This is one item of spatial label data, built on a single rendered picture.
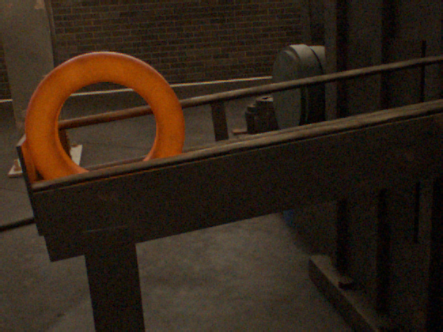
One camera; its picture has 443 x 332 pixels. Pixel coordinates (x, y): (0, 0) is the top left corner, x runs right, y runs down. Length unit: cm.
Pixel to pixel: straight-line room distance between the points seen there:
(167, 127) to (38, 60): 255
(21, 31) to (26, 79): 27
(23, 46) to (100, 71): 255
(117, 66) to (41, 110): 10
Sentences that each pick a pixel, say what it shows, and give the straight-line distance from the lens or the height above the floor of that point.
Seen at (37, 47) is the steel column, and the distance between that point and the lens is 314.
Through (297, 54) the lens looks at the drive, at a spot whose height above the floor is 65.
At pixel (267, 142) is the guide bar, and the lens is 62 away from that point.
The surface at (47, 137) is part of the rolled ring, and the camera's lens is 62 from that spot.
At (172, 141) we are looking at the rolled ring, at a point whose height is 65.
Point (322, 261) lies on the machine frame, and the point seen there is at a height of 7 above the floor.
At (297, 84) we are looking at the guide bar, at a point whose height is 70.
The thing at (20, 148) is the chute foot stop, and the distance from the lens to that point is 60.
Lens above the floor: 79
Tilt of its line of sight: 15 degrees down
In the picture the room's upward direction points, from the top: 4 degrees counter-clockwise
